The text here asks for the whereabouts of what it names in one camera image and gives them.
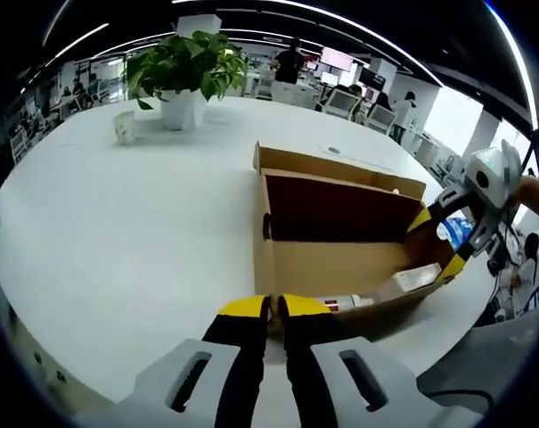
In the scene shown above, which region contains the white tube with red label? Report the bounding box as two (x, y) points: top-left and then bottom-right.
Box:
(322, 293), (377, 313)

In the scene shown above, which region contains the dark wall screen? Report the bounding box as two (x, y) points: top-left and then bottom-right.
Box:
(358, 67), (386, 88)

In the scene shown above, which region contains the small white carton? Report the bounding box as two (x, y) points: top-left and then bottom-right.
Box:
(378, 262), (444, 300)

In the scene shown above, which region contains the pink wall screen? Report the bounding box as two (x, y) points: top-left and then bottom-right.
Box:
(321, 46), (355, 71)

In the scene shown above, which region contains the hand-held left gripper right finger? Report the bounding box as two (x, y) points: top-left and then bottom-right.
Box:
(277, 292), (484, 428)

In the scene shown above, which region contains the brown cardboard shoe box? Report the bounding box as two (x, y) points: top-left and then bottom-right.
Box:
(250, 141), (469, 342)

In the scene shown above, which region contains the white table socket strip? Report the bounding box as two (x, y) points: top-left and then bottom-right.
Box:
(317, 141), (395, 173)

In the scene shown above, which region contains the potted green plant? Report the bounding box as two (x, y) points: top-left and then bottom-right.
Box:
(125, 29), (249, 131)

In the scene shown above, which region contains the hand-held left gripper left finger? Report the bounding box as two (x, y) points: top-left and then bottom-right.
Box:
(75, 292), (273, 428)

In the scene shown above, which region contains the white office chair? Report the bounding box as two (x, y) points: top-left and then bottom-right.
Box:
(366, 106), (398, 135)
(326, 87), (362, 119)

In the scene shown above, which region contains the blue wet wipes soft item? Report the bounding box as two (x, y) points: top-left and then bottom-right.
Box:
(437, 217), (478, 251)

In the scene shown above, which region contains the curved ceiling light strip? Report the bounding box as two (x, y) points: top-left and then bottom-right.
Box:
(485, 0), (539, 130)

